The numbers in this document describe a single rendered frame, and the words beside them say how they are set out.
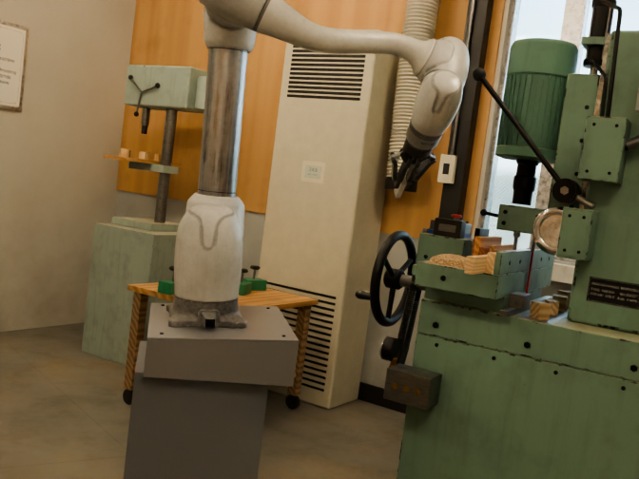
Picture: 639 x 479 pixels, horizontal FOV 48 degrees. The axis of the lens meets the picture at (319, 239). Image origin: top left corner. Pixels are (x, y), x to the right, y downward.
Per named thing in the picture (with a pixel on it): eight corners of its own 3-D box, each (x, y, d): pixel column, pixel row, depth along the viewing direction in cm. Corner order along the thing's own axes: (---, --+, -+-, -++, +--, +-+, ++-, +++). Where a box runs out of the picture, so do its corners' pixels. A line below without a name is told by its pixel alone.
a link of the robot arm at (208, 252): (168, 300, 167) (173, 205, 164) (176, 285, 185) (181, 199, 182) (240, 304, 168) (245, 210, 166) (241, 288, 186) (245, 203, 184)
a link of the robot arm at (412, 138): (449, 138, 182) (441, 153, 186) (441, 111, 187) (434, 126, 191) (414, 136, 180) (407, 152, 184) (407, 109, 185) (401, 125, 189)
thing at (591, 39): (583, 69, 193) (592, 5, 192) (614, 70, 189) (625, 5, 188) (577, 63, 186) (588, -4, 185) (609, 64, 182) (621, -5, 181)
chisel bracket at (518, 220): (501, 234, 203) (506, 204, 203) (552, 241, 197) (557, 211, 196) (493, 234, 197) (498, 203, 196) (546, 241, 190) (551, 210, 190)
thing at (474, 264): (524, 264, 214) (526, 251, 214) (531, 266, 214) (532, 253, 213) (464, 273, 166) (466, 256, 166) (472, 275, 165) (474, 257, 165)
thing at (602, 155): (583, 181, 179) (592, 120, 178) (622, 184, 174) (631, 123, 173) (576, 178, 172) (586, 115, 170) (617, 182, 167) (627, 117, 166)
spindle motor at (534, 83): (504, 160, 208) (520, 51, 206) (567, 166, 200) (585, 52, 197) (486, 154, 193) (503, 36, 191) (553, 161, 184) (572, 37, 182)
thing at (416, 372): (394, 392, 192) (397, 362, 191) (437, 404, 186) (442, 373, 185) (380, 398, 185) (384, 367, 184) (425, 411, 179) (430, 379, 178)
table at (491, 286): (456, 269, 239) (459, 251, 239) (551, 285, 225) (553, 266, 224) (378, 277, 187) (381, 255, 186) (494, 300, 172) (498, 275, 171)
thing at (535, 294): (471, 288, 225) (473, 276, 224) (539, 300, 215) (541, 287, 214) (423, 297, 190) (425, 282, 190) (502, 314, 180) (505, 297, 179)
